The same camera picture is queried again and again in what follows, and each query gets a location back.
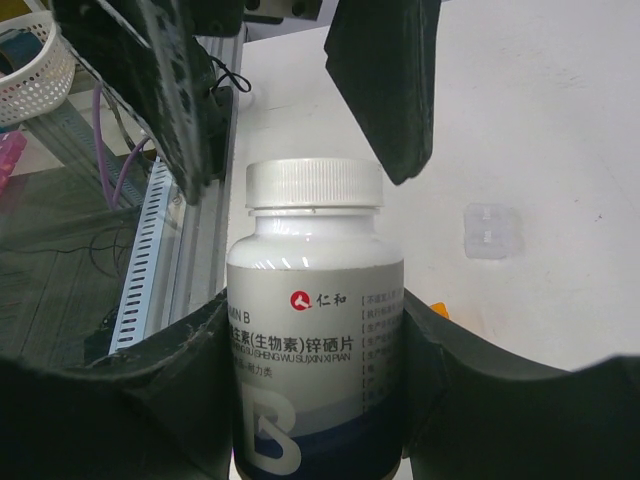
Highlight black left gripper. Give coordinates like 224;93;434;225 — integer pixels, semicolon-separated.
51;0;440;205

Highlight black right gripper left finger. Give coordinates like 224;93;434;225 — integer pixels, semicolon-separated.
1;293;233;479

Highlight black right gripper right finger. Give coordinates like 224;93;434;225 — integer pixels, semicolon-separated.
403;294;639;479

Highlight orange pill organizer box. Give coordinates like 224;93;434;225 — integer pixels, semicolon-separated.
430;302;450;319

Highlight white cap pill bottle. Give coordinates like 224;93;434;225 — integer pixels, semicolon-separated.
226;158;404;479

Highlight white perforated plastic basket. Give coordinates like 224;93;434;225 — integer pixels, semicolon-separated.
1;10;76;127

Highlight pink pill organizer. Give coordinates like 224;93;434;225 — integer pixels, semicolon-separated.
0;131;27;192

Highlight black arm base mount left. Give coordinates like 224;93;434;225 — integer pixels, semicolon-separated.
193;38;232;187

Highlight grey slotted cable duct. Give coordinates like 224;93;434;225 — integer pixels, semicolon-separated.
109;160;173;355

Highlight aluminium frame rail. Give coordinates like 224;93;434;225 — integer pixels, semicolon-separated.
29;19;246;326

